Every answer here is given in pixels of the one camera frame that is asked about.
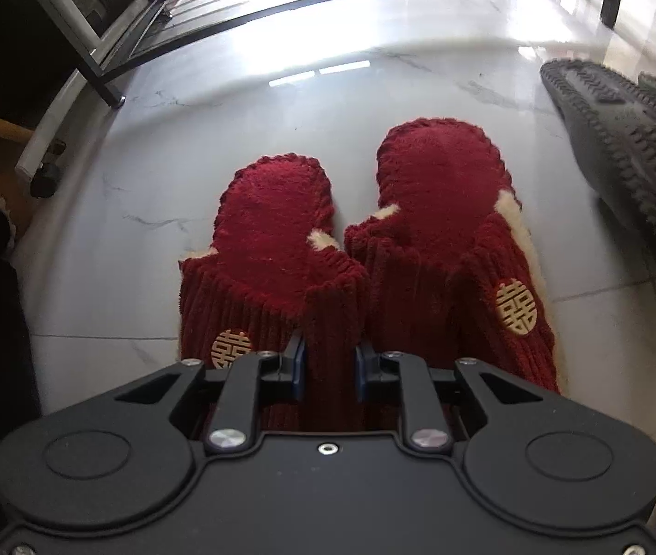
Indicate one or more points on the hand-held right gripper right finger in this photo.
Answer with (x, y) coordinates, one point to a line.
(361, 373)

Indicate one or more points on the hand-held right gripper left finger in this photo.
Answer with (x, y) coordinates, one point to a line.
(299, 370)

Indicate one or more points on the red plush slipper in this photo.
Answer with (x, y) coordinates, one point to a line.
(438, 196)
(270, 243)

